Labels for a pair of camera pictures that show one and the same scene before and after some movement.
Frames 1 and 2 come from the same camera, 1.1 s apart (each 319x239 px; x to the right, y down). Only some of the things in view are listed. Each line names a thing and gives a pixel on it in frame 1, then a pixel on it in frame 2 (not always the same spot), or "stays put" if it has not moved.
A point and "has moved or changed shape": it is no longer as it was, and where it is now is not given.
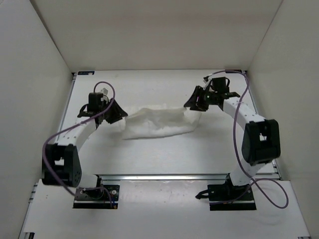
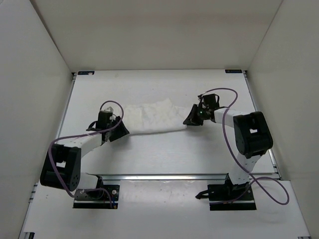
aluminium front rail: [164, 178] stays put
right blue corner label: [233, 71] stays put
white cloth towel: [150, 122] has moved or changed shape
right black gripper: [194, 103] → [192, 119]
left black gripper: [118, 112] → [122, 131]
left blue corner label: [86, 72] stays put
